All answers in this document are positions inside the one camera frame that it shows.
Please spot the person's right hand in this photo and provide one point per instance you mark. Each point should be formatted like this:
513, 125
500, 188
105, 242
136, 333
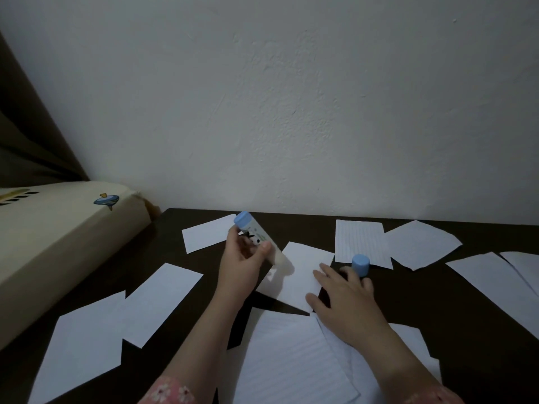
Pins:
353, 311

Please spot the person's left hand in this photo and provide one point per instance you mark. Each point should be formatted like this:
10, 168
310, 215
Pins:
238, 273

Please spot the white panda print glue stick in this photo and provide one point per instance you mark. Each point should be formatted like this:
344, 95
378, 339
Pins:
252, 229

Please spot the blue glue stick cap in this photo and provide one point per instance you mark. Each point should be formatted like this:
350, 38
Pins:
361, 265

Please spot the white paper sheets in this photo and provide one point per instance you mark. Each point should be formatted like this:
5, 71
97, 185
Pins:
206, 233

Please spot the single lined paper sheet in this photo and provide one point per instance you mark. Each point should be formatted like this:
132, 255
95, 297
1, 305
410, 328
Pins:
290, 366
362, 374
294, 281

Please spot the person's left forearm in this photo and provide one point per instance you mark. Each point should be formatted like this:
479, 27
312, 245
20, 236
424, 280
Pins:
198, 353

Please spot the beige mattress with whale print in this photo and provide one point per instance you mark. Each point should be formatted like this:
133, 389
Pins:
50, 248

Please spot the dark brown curtain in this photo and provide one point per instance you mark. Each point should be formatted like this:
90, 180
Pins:
25, 151

